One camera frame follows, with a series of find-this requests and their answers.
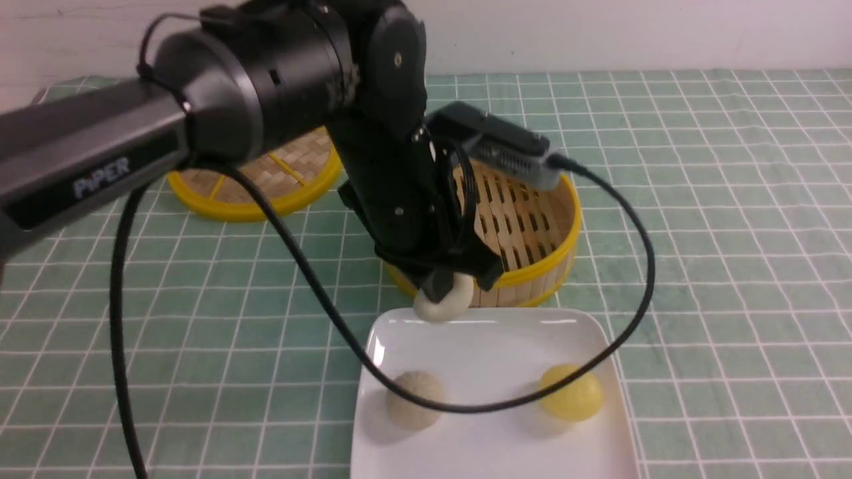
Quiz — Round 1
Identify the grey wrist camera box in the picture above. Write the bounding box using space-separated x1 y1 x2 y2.
425 100 562 191

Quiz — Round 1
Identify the yellow bamboo steamer lid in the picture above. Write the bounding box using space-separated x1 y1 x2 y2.
167 128 343 222

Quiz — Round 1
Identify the yellow steamed bun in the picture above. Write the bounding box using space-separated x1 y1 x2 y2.
538 363 604 422

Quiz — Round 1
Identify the white steamed bun back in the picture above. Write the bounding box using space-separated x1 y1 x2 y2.
413 273 475 324

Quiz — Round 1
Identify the white square plate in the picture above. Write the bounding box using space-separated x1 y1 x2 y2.
349 307 641 478

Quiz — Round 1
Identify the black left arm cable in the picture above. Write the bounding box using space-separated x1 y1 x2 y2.
110 13 656 479

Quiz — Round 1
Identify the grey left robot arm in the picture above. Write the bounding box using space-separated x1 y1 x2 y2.
1 1 503 299

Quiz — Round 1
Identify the yellow bamboo steamer basket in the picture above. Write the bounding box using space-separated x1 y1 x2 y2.
388 154 582 307

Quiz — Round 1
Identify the white steamed bun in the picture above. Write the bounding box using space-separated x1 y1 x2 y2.
413 273 475 324
386 371 445 430

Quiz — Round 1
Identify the white steamed bun front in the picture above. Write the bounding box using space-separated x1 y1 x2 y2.
386 371 445 430

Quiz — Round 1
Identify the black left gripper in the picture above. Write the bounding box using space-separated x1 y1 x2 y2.
329 113 503 303

